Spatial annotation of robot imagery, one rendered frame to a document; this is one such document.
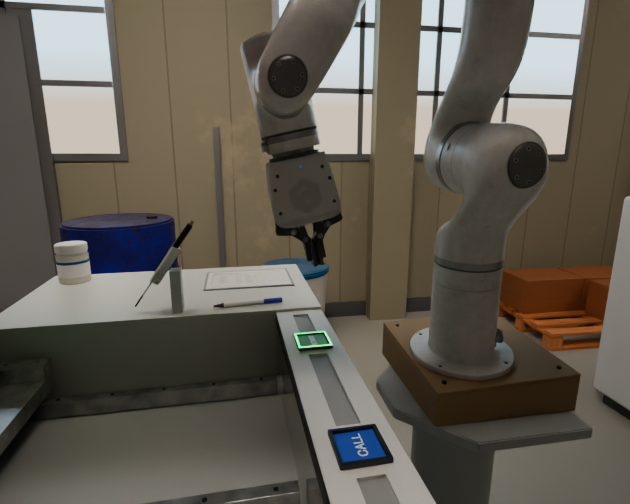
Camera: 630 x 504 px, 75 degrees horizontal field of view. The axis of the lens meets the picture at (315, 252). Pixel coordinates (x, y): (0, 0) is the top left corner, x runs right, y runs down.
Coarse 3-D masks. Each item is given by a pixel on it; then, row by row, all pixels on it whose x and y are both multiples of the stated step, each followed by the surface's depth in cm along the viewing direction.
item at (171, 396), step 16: (192, 384) 76; (208, 384) 76; (224, 384) 76; (240, 384) 76; (256, 384) 77; (272, 384) 78; (48, 400) 71; (64, 400) 71; (80, 400) 71; (96, 400) 72; (112, 400) 72; (128, 400) 73; (144, 400) 73; (160, 400) 74; (176, 400) 75; (192, 400) 75; (208, 400) 76; (32, 416) 70; (48, 416) 71; (64, 416) 71
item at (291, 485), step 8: (296, 480) 54; (248, 488) 52; (256, 488) 52; (264, 488) 52; (272, 488) 52; (280, 488) 52; (288, 488) 52; (296, 488) 52; (192, 496) 51; (200, 496) 51; (208, 496) 51; (216, 496) 51; (224, 496) 51; (232, 496) 51; (240, 496) 51; (248, 496) 51; (256, 496) 51; (264, 496) 51; (272, 496) 51; (280, 496) 51; (288, 496) 52; (296, 496) 52
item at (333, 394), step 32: (288, 320) 78; (320, 320) 78; (288, 352) 65; (320, 352) 65; (320, 384) 57; (352, 384) 56; (320, 416) 49; (352, 416) 50; (384, 416) 49; (320, 448) 44; (352, 480) 39; (384, 480) 40; (416, 480) 39
